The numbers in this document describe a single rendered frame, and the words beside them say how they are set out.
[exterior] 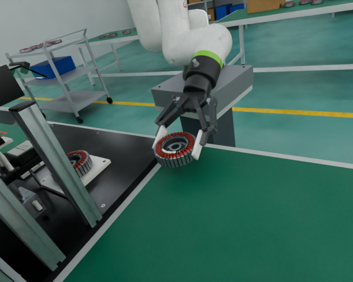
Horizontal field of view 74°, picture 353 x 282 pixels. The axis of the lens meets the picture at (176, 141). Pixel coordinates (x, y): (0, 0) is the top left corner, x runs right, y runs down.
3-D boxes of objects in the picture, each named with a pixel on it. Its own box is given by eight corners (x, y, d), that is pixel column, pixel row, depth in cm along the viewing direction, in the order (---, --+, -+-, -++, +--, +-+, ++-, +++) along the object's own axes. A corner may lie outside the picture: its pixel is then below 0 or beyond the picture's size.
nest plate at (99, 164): (79, 154, 77) (78, 151, 76) (111, 162, 69) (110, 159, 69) (39, 186, 67) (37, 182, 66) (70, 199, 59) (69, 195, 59)
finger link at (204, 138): (206, 127, 60) (217, 128, 58) (200, 145, 58) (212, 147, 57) (204, 125, 58) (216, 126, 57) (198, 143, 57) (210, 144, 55)
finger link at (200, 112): (196, 105, 66) (200, 103, 65) (207, 137, 60) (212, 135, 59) (190, 97, 63) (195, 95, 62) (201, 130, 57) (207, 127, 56)
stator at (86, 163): (74, 156, 74) (69, 147, 72) (101, 160, 69) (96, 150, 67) (46, 181, 66) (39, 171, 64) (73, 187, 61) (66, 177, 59)
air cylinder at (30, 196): (32, 200, 62) (20, 185, 59) (47, 208, 58) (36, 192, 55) (13, 215, 59) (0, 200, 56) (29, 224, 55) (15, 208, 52)
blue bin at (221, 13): (223, 17, 634) (222, 4, 618) (232, 15, 619) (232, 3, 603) (216, 20, 607) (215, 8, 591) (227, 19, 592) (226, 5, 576)
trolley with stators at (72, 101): (73, 100, 387) (41, 36, 333) (116, 103, 334) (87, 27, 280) (41, 118, 347) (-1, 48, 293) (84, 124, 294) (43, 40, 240)
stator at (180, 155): (170, 139, 68) (167, 128, 66) (205, 144, 62) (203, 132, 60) (149, 164, 61) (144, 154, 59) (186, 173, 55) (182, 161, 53)
